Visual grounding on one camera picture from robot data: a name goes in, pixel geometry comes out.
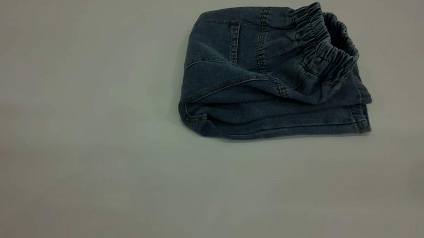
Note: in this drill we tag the blue denim shorts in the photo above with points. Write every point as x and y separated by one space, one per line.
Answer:
268 101

